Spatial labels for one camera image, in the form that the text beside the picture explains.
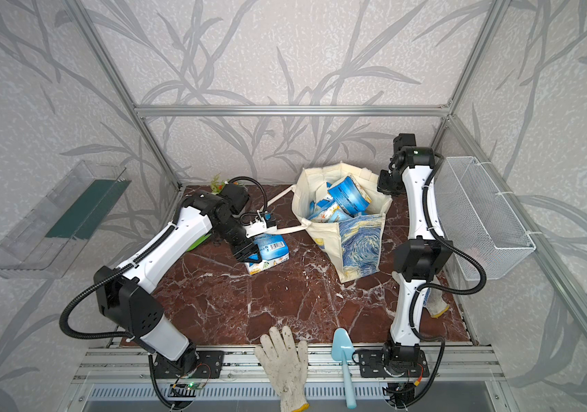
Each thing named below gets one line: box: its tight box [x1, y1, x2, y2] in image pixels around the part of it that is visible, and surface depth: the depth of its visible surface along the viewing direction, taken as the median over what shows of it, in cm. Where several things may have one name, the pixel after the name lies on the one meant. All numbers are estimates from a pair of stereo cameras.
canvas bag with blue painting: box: [291, 163, 393, 284], surface depth 85 cm
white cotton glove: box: [254, 325, 310, 412], surface depth 74 cm
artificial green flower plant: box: [210, 172, 228, 195], surface depth 101 cm
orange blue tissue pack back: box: [326, 173, 373, 219], surface depth 90 cm
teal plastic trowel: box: [331, 327, 358, 410], surface depth 77 cm
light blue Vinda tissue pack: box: [308, 196, 354, 224], surface depth 89 cm
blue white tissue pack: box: [245, 233, 291, 276], surface depth 77 cm
